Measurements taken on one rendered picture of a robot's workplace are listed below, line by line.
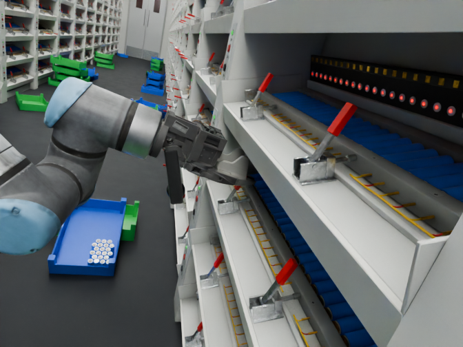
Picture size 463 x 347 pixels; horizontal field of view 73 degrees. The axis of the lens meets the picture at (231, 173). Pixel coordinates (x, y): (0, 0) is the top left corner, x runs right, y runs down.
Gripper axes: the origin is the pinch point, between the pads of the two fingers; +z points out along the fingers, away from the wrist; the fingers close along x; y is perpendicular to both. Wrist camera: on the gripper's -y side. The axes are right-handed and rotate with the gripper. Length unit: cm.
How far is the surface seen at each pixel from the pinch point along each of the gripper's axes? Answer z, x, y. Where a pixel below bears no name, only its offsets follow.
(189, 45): -8, 156, 19
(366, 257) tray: -6.8, -39.7, 11.0
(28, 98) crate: -110, 247, -78
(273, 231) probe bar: 2.8, -12.9, -2.5
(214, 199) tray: -2.7, 5.5, -8.3
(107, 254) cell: -17, 37, -54
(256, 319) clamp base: -2.3, -27.7, -7.9
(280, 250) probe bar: 2.4, -17.9, -2.8
